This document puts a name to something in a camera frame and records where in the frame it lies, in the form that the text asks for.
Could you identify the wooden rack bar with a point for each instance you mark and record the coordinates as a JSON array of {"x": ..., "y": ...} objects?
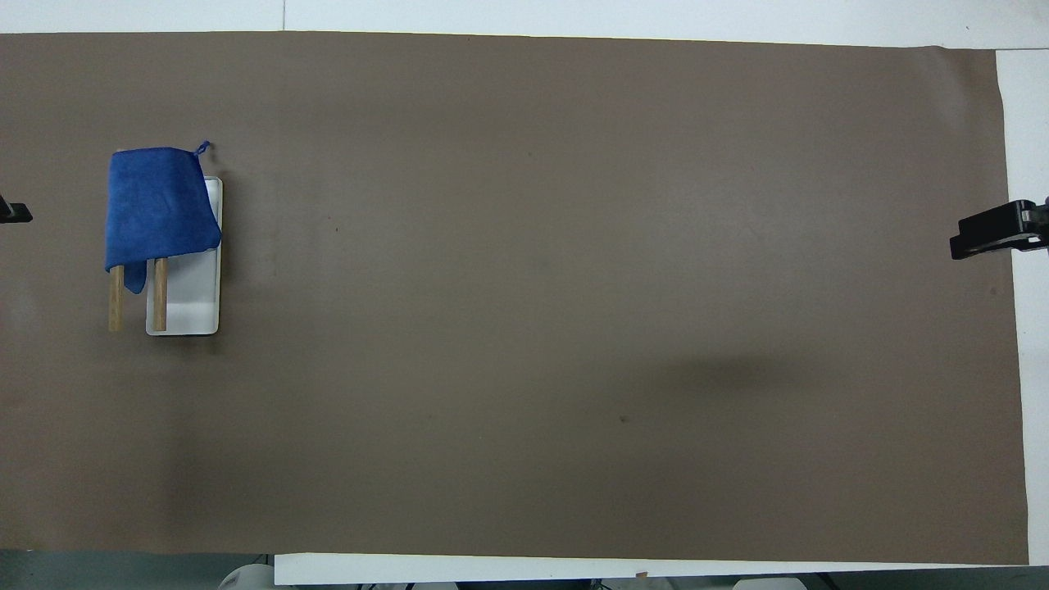
[
  {"x": 116, "y": 298},
  {"x": 160, "y": 295}
]

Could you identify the blue towel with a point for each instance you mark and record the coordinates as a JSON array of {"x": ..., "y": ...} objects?
[{"x": 157, "y": 203}]

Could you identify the white rack base tray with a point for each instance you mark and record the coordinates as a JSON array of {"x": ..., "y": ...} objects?
[{"x": 195, "y": 288}]

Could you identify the black stand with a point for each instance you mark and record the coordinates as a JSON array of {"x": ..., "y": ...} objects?
[
  {"x": 11, "y": 212},
  {"x": 996, "y": 229}
]

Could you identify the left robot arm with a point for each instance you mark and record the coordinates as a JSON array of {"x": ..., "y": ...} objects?
[{"x": 246, "y": 577}]

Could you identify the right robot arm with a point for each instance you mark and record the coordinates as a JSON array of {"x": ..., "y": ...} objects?
[{"x": 766, "y": 584}]

